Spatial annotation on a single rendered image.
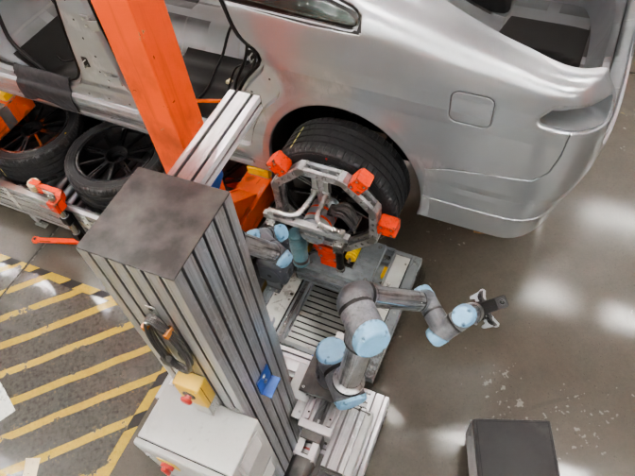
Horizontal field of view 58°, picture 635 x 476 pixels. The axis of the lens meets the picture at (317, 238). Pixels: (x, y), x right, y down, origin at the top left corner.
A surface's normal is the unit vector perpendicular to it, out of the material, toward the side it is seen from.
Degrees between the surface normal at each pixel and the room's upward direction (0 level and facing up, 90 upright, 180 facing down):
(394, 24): 53
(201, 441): 0
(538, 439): 0
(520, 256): 0
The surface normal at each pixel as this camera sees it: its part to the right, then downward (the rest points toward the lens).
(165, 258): -0.08, -0.59
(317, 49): -0.42, 0.66
